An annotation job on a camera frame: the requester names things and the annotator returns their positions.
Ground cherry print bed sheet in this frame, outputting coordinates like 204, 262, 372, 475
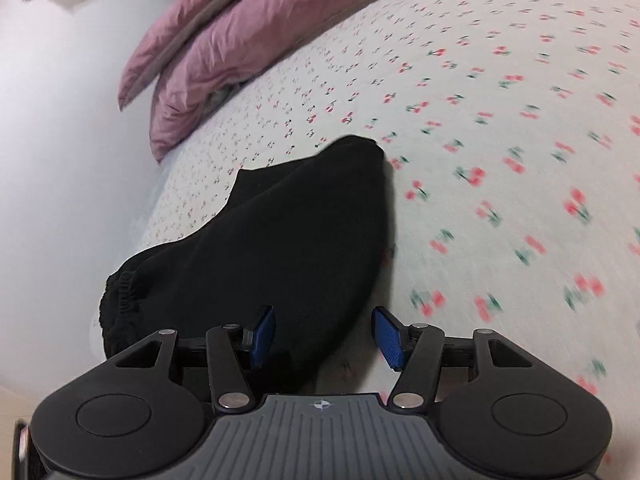
89, 0, 640, 480

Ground black pants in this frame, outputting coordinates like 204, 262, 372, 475
99, 136, 389, 394

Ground pink pillow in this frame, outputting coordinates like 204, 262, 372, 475
117, 0, 235, 110

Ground pink duvet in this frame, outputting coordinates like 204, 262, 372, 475
149, 0, 371, 160

